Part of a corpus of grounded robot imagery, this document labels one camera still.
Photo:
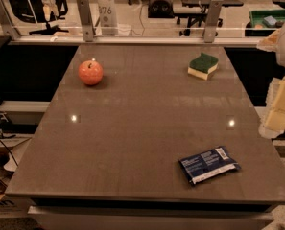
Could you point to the metal bracket post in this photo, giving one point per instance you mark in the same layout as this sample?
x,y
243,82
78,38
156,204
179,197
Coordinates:
x,y
86,20
6,23
211,22

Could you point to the right metal bracket post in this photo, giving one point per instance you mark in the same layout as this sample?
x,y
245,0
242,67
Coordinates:
x,y
211,22

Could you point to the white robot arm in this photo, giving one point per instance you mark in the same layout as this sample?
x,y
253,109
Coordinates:
x,y
280,49

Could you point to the blue rxbar wrapper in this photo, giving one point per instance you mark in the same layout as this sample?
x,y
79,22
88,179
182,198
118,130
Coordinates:
x,y
200,167

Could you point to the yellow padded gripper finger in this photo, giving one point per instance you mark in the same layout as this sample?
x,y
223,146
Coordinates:
x,y
274,118

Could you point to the left metal bracket post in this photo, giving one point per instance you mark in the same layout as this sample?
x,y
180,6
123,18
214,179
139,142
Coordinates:
x,y
6,23

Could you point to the green plastic bin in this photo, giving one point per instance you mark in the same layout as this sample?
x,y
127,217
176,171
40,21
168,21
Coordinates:
x,y
264,22

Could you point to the green and yellow sponge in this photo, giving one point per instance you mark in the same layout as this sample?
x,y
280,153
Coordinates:
x,y
202,66

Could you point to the middle metal bracket post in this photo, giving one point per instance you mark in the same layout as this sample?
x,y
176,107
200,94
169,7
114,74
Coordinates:
x,y
86,20

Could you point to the metal rail behind table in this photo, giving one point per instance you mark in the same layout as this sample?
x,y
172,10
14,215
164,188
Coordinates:
x,y
138,40

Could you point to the white numbered post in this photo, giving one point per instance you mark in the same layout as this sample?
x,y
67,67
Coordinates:
x,y
108,19

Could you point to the black background desk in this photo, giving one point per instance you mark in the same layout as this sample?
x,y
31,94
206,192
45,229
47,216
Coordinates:
x,y
197,12

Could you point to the red apple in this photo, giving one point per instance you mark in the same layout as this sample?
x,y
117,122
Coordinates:
x,y
91,72

